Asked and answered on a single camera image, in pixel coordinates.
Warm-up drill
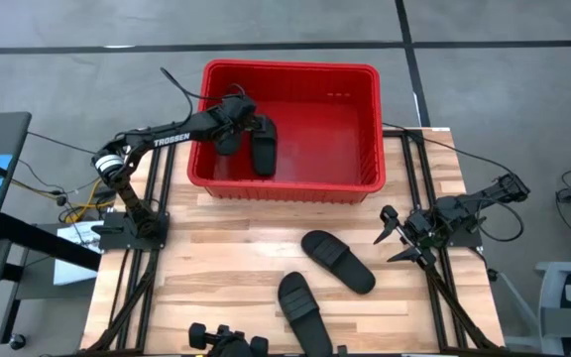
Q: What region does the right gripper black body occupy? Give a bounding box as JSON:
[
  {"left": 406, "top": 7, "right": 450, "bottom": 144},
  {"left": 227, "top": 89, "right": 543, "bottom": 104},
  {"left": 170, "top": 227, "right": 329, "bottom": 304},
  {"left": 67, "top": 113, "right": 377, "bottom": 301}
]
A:
[{"left": 394, "top": 207, "right": 441, "bottom": 267}]

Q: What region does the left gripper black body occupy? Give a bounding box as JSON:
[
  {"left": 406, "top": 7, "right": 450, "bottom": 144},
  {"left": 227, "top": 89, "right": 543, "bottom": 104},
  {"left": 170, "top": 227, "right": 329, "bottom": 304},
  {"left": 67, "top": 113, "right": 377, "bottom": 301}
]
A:
[{"left": 210, "top": 94, "right": 258, "bottom": 143}]

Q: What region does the black foam slide sandal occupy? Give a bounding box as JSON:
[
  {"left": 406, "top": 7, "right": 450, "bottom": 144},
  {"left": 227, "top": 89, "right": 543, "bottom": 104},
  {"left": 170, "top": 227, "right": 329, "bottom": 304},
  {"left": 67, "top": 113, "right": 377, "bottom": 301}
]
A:
[
  {"left": 277, "top": 271, "right": 334, "bottom": 357},
  {"left": 249, "top": 114, "right": 279, "bottom": 178},
  {"left": 300, "top": 229, "right": 377, "bottom": 296}
]

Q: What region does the red plastic bin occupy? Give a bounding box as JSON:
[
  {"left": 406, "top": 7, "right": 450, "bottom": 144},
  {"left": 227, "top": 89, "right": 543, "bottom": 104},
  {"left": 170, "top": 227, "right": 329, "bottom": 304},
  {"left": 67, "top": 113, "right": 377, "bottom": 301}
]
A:
[{"left": 186, "top": 59, "right": 387, "bottom": 205}]

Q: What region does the black floor tape line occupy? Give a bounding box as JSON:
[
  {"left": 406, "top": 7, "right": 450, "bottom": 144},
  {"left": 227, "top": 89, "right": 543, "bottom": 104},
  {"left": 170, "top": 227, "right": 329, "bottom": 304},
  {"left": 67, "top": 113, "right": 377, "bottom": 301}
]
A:
[
  {"left": 0, "top": 40, "right": 571, "bottom": 56},
  {"left": 395, "top": 0, "right": 432, "bottom": 128}
]

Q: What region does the white paper sheet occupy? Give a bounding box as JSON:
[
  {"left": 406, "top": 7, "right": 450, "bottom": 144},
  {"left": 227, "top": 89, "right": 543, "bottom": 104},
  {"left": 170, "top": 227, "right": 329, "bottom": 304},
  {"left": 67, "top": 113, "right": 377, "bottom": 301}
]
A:
[{"left": 53, "top": 221, "right": 104, "bottom": 287}]

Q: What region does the black side desk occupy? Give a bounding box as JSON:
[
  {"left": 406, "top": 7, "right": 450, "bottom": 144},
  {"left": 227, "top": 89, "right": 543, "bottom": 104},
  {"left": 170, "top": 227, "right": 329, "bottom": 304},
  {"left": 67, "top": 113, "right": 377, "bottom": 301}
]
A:
[{"left": 0, "top": 212, "right": 103, "bottom": 357}]

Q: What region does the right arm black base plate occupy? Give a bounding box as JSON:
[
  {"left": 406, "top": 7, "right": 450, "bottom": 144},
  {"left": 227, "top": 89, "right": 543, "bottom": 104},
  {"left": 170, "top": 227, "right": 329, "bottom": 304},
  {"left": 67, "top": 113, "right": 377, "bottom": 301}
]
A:
[{"left": 446, "top": 217, "right": 485, "bottom": 249}]

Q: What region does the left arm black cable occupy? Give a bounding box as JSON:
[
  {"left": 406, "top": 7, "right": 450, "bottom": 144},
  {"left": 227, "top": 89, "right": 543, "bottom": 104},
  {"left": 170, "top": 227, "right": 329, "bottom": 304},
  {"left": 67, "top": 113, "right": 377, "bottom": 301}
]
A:
[{"left": 160, "top": 67, "right": 247, "bottom": 125}]

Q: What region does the black aluminium frame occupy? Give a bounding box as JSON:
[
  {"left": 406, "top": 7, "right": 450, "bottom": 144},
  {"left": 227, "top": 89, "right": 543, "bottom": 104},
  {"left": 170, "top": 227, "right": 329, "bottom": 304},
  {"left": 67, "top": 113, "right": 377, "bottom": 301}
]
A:
[{"left": 84, "top": 127, "right": 505, "bottom": 357}]

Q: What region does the black cable to right arm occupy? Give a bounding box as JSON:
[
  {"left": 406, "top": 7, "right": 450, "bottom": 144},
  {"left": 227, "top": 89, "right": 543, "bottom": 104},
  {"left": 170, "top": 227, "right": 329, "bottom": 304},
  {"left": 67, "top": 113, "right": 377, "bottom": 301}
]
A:
[{"left": 382, "top": 122, "right": 515, "bottom": 176}]

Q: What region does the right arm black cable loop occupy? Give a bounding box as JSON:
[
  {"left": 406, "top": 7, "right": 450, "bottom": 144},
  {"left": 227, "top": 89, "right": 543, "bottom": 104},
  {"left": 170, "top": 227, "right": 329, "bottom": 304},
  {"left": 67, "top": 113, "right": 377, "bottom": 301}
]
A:
[{"left": 477, "top": 197, "right": 525, "bottom": 243}]

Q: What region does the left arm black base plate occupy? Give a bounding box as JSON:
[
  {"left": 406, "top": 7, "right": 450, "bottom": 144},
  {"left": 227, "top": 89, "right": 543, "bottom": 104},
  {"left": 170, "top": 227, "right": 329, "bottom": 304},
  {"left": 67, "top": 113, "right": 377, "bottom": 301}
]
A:
[{"left": 91, "top": 210, "right": 171, "bottom": 252}]

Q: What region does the yellow floor cable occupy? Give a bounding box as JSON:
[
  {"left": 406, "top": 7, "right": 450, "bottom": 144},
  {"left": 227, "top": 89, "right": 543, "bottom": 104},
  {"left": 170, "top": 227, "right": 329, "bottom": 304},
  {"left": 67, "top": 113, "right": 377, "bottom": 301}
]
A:
[{"left": 11, "top": 177, "right": 104, "bottom": 223}]

